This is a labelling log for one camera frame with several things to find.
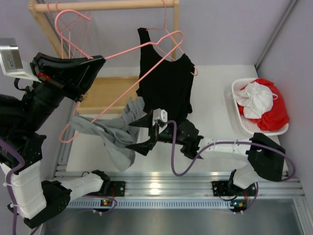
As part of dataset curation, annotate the pink hanger of black top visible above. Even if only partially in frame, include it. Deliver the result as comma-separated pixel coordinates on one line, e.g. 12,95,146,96
146,0,184,61

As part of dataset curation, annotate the grey tank top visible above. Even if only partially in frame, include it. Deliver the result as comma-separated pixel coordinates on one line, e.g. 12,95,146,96
69,97,145,172

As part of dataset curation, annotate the pink hanger of red top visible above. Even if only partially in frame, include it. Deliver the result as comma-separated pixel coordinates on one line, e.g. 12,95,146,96
47,2,73,59

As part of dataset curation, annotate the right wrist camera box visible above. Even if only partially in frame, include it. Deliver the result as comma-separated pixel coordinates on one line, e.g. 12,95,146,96
153,108,168,123

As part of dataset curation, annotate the black tank top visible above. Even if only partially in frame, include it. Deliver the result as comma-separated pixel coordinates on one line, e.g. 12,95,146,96
135,27,196,123

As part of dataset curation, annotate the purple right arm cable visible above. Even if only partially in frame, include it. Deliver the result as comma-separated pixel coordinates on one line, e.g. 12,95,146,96
163,119,298,213

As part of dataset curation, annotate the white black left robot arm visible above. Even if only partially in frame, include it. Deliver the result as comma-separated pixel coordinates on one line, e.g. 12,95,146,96
0,52,126,229

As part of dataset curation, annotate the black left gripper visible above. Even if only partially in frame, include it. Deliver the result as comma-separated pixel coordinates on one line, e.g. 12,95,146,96
16,51,105,131

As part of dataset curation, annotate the wooden clothes rack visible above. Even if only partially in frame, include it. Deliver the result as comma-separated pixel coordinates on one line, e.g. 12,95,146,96
27,0,179,115

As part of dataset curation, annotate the white perforated plastic basket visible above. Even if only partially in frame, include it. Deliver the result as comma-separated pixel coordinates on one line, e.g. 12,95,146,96
229,78,290,136

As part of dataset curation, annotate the slotted cable duct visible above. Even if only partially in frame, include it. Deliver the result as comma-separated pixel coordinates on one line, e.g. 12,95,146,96
67,198,234,209

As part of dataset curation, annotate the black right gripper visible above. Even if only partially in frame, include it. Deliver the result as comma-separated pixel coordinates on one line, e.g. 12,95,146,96
127,111,186,157

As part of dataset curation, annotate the aluminium mounting rail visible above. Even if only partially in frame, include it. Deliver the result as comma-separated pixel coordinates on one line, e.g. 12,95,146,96
53,170,306,198

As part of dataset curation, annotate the pink hanger of grey top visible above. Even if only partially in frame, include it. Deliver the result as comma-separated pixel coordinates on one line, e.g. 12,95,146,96
55,9,184,144

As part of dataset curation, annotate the white camisole top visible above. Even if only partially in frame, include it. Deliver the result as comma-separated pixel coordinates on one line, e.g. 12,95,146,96
230,82,278,119

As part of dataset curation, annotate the pink hanger of white top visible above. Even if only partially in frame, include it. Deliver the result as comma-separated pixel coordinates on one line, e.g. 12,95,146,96
58,9,92,59

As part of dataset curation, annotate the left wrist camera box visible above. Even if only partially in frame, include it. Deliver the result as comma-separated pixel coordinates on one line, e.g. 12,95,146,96
0,38,39,82

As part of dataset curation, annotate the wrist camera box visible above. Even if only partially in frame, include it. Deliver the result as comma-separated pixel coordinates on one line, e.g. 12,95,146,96
0,38,39,82
153,108,168,123

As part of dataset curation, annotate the red tank top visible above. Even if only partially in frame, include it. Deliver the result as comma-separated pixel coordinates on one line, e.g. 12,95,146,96
233,78,290,132

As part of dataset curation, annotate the aluminium corner post right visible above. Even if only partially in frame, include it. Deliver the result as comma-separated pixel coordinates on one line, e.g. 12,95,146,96
254,0,300,71

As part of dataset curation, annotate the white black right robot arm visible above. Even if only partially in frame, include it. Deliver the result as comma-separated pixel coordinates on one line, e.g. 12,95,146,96
127,109,286,194

